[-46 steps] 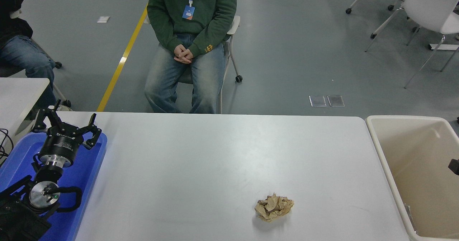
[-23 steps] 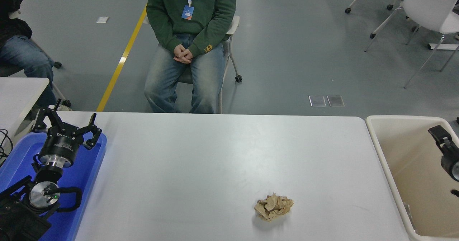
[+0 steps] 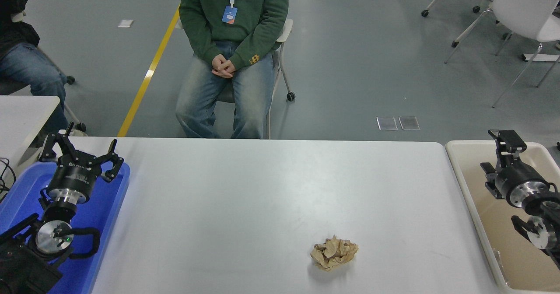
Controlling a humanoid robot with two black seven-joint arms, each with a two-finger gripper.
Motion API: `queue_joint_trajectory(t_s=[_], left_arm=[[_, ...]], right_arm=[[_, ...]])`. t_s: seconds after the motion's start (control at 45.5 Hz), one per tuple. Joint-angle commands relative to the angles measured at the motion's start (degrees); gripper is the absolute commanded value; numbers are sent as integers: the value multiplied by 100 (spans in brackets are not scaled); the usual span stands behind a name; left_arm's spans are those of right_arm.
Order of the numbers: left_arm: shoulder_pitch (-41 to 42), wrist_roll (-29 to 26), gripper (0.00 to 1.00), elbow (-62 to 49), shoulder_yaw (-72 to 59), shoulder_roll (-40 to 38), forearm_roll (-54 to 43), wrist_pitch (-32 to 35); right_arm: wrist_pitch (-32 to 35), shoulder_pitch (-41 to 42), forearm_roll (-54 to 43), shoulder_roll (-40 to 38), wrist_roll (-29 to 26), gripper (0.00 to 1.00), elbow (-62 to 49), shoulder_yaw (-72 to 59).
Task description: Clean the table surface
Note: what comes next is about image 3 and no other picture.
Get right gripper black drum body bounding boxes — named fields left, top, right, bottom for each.
left=495, top=161, right=546, bottom=203

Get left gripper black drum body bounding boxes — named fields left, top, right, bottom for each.
left=47, top=156, right=104, bottom=197

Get tan paper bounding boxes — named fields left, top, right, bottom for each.
left=310, top=235, right=359, bottom=272

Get blue lanyard badge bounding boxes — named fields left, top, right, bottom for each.
left=222, top=0, right=242, bottom=25

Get seated person's right hand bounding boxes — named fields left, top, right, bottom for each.
left=211, top=54, right=228, bottom=78

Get large pale bin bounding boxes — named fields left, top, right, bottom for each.
left=444, top=140, right=560, bottom=294

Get blue plastic tray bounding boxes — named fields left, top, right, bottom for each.
left=0, top=161, right=131, bottom=294

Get white side table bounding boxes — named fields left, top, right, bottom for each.
left=0, top=95, right=60, bottom=181

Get grey wheeled chair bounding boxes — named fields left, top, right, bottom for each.
left=0, top=12, right=87, bottom=132

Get person beside side table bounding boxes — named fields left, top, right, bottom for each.
left=0, top=0, right=88, bottom=136

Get white flat floor bar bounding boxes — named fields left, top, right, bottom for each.
left=523, top=53, right=560, bottom=62

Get white chair with chrome legs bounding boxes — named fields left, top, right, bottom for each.
left=444, top=0, right=560, bottom=109

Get seated person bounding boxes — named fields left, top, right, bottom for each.
left=175, top=0, right=289, bottom=139

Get white wheeled chair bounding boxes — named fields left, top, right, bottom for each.
left=174, top=18, right=296, bottom=139

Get black cable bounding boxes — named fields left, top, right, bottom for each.
left=0, top=157, right=16, bottom=200

